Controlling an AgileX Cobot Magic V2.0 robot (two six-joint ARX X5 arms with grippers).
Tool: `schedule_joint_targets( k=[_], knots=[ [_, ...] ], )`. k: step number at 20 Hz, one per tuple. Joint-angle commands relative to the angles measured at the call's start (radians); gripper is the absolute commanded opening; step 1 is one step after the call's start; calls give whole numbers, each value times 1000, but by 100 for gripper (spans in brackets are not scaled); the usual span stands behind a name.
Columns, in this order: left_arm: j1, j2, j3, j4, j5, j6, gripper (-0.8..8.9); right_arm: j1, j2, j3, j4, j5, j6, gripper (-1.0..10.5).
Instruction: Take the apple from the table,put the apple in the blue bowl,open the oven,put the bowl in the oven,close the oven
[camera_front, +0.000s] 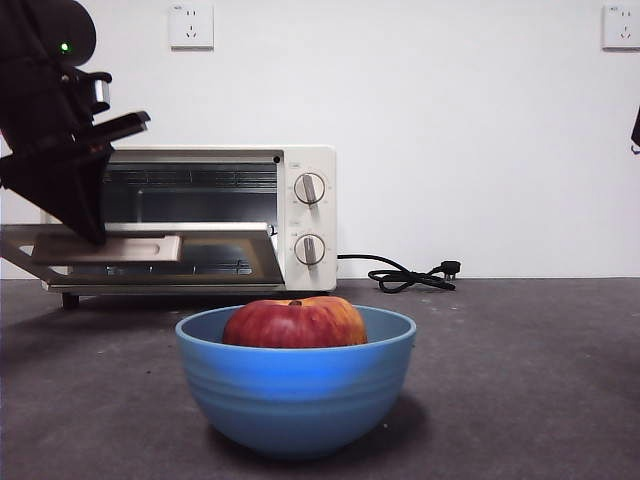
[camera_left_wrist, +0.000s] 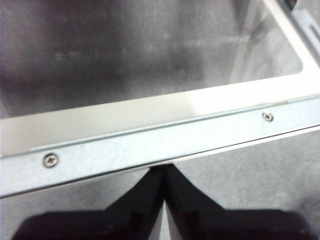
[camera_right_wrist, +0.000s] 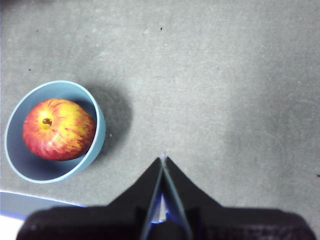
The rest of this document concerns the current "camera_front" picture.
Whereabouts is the pale grey left wrist camera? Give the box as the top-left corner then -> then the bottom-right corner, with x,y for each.
59,69 -> 114,114

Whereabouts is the black oven power cable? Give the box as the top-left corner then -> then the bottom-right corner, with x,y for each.
336,253 -> 462,294

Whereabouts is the blue ribbed bowl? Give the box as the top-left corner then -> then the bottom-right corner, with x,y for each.
174,303 -> 417,461

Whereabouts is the beige round oven knob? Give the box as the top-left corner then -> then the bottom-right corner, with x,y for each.
293,233 -> 327,269
293,172 -> 327,207

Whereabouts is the white wall socket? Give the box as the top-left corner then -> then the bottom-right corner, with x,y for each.
168,3 -> 215,51
601,3 -> 640,51

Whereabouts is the glass oven door beige handle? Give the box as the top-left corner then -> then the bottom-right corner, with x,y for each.
0,222 -> 275,292

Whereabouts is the red yellow apple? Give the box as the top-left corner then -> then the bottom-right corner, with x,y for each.
222,295 -> 369,349

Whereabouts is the metal wire oven rack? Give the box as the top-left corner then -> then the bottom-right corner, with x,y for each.
69,257 -> 274,279

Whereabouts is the cream Toshiba toaster oven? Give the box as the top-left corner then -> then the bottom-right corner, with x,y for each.
38,144 -> 337,309

